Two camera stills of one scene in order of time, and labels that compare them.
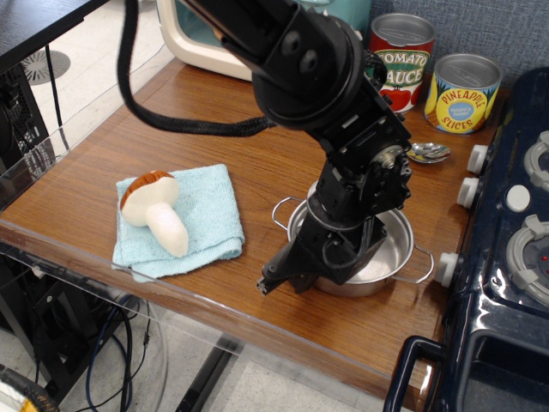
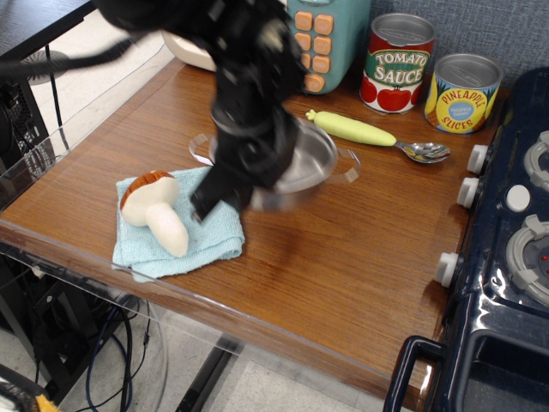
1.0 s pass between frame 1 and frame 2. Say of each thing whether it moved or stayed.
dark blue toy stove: stayed
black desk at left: stayed
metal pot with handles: moved
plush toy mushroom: stayed
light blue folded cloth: stayed
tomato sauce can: stayed
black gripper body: moved
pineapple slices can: stayed
